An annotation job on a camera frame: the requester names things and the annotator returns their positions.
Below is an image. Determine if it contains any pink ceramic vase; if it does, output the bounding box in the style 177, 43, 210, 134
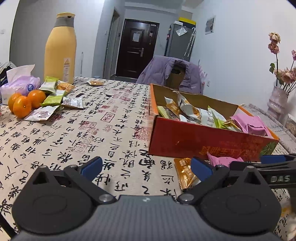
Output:
267, 86, 288, 120

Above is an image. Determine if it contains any orange cardboard tray box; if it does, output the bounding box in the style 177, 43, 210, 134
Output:
149, 84, 280, 161

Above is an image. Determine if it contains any orange tangerine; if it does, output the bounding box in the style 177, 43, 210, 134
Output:
13, 96, 32, 118
8, 93, 22, 112
27, 89, 46, 109

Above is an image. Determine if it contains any grey refrigerator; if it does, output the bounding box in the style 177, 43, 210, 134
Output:
164, 21, 196, 61

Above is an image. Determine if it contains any small gold snack packet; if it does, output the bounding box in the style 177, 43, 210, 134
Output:
87, 79, 104, 86

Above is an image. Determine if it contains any gold cracker packet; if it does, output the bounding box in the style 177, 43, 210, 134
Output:
174, 158, 201, 192

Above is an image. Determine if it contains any calligraphy print tablecloth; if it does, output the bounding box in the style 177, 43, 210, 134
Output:
0, 76, 296, 241

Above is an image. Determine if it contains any pink snack packet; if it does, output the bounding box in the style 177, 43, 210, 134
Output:
207, 152, 244, 167
231, 113, 272, 138

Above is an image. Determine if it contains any yellow box on fridge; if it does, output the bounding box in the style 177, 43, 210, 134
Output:
178, 17, 196, 26

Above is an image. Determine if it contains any purple puffer jacket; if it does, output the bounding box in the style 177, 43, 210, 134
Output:
137, 56, 207, 94

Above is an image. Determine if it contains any dried pink roses bouquet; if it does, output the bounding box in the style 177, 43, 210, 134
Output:
268, 32, 295, 95

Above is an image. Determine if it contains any large yellow thermos bottle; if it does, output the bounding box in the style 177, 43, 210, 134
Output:
44, 13, 77, 84

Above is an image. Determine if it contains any dark entrance door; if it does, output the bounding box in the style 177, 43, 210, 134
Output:
116, 19, 159, 79

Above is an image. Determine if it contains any purple tissue pack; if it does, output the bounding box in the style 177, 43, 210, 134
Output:
1, 64, 41, 105

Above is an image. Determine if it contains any wooden chair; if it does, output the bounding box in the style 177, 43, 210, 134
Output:
166, 65, 186, 90

